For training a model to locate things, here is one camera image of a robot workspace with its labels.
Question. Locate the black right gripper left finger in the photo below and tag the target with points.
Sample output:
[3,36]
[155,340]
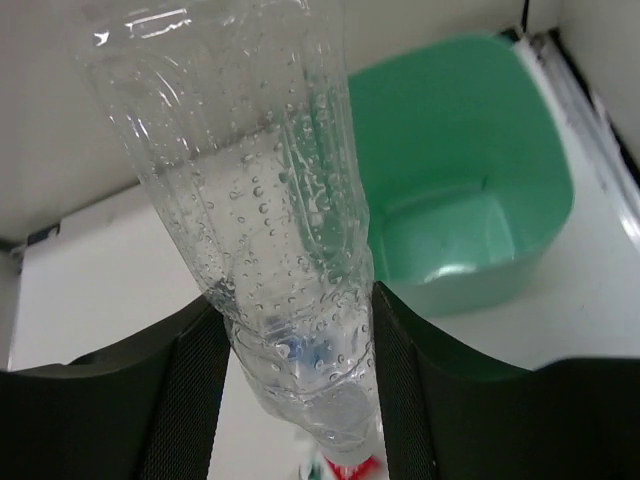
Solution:
[145,407]

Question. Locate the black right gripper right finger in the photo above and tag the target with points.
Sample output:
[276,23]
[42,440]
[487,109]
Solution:
[452,412]

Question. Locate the clear unlabelled plastic bottle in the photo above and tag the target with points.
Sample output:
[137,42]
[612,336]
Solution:
[237,117]

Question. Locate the green plastic bin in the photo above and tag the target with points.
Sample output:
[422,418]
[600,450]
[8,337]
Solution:
[464,172]

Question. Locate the red label plastic bottle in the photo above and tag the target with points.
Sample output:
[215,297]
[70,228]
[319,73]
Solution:
[317,467]

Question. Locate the blue sticker label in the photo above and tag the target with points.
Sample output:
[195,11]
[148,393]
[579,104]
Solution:
[45,233]

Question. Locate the aluminium table frame rail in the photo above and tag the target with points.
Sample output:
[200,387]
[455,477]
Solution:
[616,169]

